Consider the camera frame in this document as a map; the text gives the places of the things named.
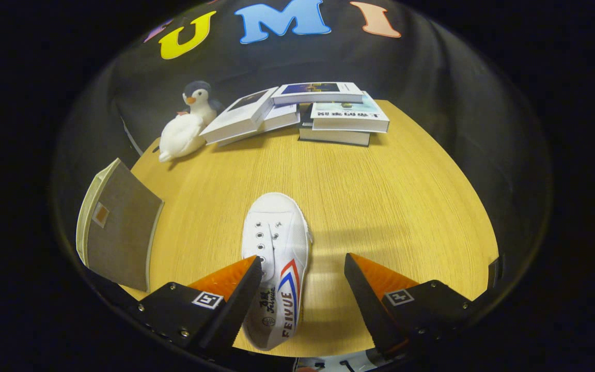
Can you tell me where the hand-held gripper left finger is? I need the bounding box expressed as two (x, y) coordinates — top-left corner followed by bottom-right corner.
(127, 255), (263, 362)

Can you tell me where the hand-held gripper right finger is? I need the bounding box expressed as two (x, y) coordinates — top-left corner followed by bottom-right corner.
(344, 253), (484, 357)

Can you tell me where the white canvas shoe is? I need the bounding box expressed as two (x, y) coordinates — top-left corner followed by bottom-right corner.
(241, 192), (313, 352)

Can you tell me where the grey fabric storage box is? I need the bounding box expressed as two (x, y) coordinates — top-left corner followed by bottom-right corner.
(75, 158), (165, 293)

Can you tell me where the white book teal cover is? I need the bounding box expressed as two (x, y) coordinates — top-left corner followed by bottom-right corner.
(310, 91), (390, 134)

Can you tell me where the white penguin plush toy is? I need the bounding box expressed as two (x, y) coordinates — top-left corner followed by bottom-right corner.
(159, 81), (223, 163)

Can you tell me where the white book dark photo cover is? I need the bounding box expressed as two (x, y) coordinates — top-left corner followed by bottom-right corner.
(199, 86), (280, 145)

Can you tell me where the plain white book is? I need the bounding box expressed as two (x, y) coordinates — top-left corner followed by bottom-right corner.
(217, 103), (301, 147)

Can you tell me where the white book blue cover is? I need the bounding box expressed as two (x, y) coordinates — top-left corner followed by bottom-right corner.
(271, 82), (364, 106)

